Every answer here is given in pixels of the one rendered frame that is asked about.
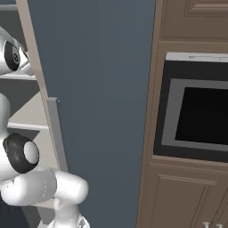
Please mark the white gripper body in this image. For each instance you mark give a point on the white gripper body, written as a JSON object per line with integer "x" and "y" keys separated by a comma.
{"x": 27, "y": 66}

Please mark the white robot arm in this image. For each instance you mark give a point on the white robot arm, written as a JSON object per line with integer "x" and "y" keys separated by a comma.
{"x": 26, "y": 187}

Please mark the blue-grey fridge door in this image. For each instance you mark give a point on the blue-grey fridge door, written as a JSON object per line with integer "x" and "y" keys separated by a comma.
{"x": 98, "y": 112}

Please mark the brown cabinet door with panel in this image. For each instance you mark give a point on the brown cabinet door with panel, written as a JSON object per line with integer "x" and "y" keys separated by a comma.
{"x": 201, "y": 17}

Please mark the brown cabinet door with knob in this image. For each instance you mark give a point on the brown cabinet door with knob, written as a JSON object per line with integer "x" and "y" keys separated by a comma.
{"x": 223, "y": 215}
{"x": 178, "y": 199}

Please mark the white fridge shelf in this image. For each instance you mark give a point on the white fridge shelf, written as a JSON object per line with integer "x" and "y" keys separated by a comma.
{"x": 20, "y": 77}
{"x": 32, "y": 114}

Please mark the brown cabinet housing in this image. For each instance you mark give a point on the brown cabinet housing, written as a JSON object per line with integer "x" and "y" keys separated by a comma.
{"x": 150, "y": 89}

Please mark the black and silver oven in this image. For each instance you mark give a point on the black and silver oven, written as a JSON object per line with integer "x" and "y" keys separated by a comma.
{"x": 196, "y": 112}

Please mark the silver cabinet knob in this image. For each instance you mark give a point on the silver cabinet knob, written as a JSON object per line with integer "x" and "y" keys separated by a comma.
{"x": 205, "y": 224}
{"x": 219, "y": 226}

